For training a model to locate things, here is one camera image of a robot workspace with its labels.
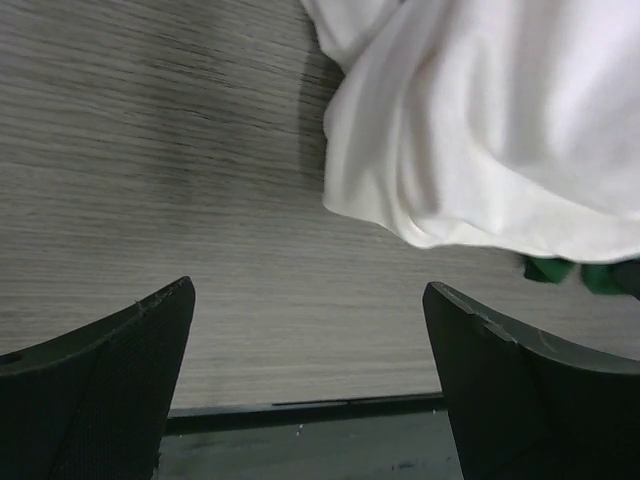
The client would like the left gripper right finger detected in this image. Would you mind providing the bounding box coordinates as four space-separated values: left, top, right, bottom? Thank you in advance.
423 282 639 479

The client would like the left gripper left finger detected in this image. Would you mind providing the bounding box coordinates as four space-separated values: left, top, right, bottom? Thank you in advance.
1 277 195 480

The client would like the white and green raglan t-shirt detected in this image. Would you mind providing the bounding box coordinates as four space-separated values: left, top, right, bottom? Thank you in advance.
304 1 639 296

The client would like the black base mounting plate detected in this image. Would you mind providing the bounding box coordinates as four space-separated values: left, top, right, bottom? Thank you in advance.
165 392 446 436

